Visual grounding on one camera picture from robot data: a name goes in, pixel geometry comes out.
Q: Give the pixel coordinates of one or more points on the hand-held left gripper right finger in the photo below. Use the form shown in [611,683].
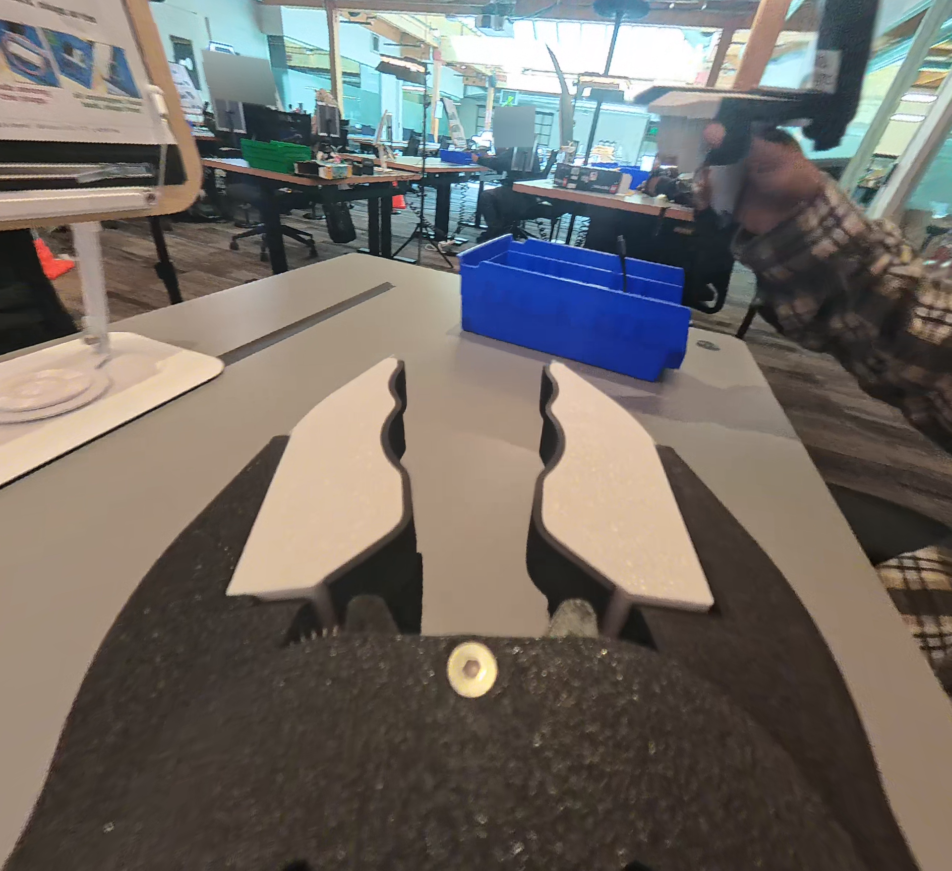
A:
[617,506]

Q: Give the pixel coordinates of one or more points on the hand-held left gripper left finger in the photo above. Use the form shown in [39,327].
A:
[320,499]

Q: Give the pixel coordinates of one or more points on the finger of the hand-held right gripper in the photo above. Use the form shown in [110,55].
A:
[706,101]

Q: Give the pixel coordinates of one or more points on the blue plastic bin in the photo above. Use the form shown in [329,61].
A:
[565,328]

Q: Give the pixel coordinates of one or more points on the person's right forearm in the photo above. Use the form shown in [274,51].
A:
[855,291]

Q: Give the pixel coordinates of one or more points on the person's right hand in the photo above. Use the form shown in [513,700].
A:
[781,179]

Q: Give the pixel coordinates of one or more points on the black cardboard box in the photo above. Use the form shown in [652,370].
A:
[587,177]

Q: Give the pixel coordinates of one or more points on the black office chair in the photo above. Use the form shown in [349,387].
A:
[271,231]

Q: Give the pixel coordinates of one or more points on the black tripod light stand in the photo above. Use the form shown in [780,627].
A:
[425,164]

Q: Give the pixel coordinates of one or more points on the wooden top office desk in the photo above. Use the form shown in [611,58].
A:
[297,175]

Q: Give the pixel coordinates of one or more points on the green crate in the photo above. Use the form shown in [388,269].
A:
[275,153]

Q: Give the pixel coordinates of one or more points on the instruction board on stand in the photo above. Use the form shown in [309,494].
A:
[59,30]

